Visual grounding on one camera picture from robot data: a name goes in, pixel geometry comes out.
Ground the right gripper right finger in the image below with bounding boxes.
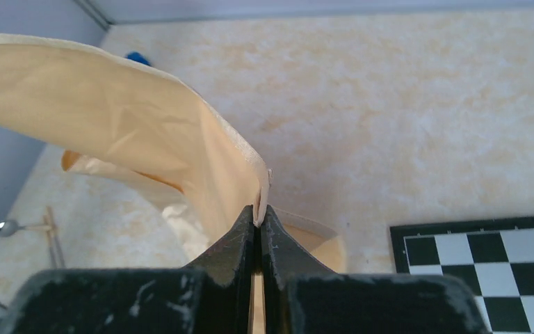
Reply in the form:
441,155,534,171
260,205,334,286

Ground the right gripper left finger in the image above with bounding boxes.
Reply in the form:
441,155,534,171
185,205,254,286

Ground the orange cloth napkin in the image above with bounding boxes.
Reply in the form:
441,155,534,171
0,33,347,334

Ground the blue toy car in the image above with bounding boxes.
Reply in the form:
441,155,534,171
125,51,151,66

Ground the black white checkerboard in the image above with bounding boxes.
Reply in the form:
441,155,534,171
389,217,534,333

